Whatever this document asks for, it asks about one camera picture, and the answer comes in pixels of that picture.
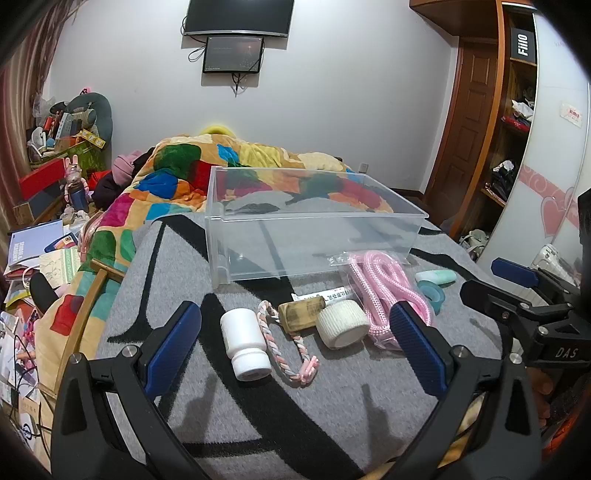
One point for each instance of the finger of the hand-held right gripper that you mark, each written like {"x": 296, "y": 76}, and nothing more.
{"x": 515, "y": 272}
{"x": 494, "y": 295}

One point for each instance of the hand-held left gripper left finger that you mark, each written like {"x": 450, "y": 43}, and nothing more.
{"x": 173, "y": 350}

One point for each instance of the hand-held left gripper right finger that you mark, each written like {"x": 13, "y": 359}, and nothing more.
{"x": 418, "y": 355}

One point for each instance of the teal tape roll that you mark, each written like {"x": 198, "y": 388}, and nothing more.
{"x": 434, "y": 295}

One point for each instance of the mint green oval case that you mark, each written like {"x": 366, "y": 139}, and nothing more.
{"x": 436, "y": 276}

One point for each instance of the white plastic bottle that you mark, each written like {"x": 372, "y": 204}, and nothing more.
{"x": 244, "y": 339}

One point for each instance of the white bandage roll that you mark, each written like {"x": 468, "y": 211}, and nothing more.
{"x": 344, "y": 325}

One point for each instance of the white packaged syringe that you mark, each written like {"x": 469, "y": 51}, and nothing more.
{"x": 318, "y": 294}

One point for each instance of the clear plastic storage box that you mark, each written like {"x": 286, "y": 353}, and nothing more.
{"x": 286, "y": 240}

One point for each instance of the person's right hand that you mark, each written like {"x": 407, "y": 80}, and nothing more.
{"x": 539, "y": 392}

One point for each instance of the white bag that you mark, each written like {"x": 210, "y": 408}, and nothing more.
{"x": 551, "y": 261}

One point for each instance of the white wardrobe door pink hearts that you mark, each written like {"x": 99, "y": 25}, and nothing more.
{"x": 549, "y": 161}

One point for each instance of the wooden wardrobe shelves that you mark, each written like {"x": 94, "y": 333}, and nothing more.
{"x": 517, "y": 138}

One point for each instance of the grey black patterned blanket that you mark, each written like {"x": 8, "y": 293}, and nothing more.
{"x": 295, "y": 415}

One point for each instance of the green printed booklet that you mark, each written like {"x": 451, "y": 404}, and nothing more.
{"x": 60, "y": 267}

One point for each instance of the pink striped bag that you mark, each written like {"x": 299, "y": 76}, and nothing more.
{"x": 90, "y": 235}

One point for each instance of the brown wooden door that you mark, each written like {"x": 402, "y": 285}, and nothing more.
{"x": 466, "y": 124}

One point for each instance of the blue white booklet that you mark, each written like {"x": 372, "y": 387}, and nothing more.
{"x": 32, "y": 242}

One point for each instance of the colourful patchwork blanket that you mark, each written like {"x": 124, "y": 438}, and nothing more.
{"x": 184, "y": 170}

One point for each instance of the rabbit figurine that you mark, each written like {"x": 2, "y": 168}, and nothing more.
{"x": 76, "y": 189}

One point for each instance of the pink knitted hat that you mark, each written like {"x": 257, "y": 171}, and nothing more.
{"x": 124, "y": 168}

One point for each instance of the red flat box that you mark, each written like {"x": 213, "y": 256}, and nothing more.
{"x": 44, "y": 177}

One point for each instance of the yellow round cushion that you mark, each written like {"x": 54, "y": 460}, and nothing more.
{"x": 218, "y": 129}

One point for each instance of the black box with white print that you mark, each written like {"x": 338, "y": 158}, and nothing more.
{"x": 524, "y": 44}

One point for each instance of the grey neck pillow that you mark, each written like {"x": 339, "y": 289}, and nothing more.
{"x": 99, "y": 110}

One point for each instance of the striped curtain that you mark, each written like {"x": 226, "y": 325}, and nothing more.
{"x": 23, "y": 115}

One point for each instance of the wooden frame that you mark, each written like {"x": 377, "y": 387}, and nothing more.
{"x": 90, "y": 300}

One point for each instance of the small black wall monitor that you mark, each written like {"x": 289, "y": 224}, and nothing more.
{"x": 233, "y": 54}

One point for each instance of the black wall television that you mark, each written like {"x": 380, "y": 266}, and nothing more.
{"x": 238, "y": 16}

